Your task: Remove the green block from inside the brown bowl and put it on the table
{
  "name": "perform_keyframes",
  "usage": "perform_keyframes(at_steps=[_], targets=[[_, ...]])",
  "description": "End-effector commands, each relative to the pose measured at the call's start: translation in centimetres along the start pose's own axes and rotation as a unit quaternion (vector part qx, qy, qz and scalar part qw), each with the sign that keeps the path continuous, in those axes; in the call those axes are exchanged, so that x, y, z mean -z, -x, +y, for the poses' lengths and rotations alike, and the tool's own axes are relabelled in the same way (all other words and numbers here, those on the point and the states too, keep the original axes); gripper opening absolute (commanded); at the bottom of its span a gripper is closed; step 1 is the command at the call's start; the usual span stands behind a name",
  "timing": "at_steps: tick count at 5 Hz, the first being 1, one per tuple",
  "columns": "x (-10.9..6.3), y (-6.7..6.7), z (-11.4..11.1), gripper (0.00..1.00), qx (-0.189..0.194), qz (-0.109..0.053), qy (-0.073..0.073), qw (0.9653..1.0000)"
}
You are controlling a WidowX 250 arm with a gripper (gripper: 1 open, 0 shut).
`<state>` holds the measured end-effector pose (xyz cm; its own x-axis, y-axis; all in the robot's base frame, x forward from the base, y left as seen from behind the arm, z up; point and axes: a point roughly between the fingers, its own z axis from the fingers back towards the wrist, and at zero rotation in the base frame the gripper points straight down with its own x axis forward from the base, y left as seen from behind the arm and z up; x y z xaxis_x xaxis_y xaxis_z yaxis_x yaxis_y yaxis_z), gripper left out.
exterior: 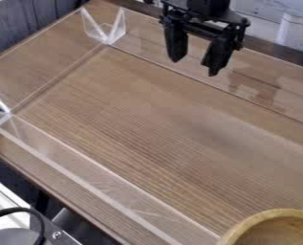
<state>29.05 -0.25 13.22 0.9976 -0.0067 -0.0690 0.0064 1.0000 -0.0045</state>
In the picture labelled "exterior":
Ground brown wooden bowl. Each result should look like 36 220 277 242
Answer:
216 209 303 245

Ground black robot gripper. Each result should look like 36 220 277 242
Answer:
160 0 251 77

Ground grey metal bracket with screw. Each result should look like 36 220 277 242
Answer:
39 208 81 245

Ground black cable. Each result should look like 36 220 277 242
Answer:
0 206 45 245

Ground clear acrylic barrier wall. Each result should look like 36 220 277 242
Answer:
0 114 223 245

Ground white cylindrical container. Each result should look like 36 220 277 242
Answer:
276 12 303 52

